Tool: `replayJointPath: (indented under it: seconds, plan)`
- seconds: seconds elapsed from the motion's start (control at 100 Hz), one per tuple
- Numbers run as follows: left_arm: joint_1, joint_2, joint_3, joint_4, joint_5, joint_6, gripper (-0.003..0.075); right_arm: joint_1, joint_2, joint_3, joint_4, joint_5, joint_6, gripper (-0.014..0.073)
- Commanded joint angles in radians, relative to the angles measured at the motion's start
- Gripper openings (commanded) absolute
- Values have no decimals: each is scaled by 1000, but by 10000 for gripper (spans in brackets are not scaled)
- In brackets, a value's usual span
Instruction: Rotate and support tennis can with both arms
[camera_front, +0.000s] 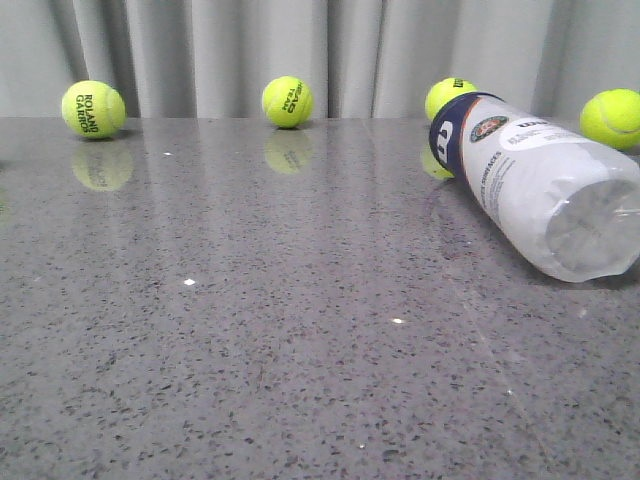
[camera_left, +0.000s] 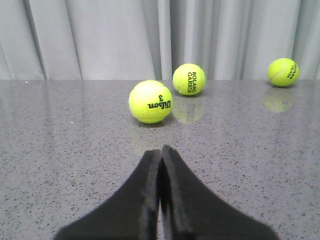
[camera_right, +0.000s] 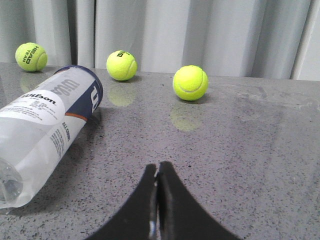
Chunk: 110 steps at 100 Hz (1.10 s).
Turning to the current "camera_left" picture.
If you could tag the Roland Garros tennis ball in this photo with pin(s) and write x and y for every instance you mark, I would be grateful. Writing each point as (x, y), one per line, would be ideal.
(189, 79)

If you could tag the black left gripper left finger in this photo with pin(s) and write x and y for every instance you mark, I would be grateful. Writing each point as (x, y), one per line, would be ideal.
(131, 213)

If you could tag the Head Team tennis ball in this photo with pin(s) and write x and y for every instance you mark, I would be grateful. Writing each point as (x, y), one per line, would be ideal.
(283, 72)

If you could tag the Wilson 3 tennis ball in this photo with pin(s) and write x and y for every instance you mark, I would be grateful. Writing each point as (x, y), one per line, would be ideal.
(150, 101)

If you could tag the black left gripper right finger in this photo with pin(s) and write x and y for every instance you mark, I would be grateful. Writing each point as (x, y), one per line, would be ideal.
(193, 212)

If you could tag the grey pleated curtain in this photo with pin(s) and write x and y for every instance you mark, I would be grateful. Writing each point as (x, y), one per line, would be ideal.
(149, 39)

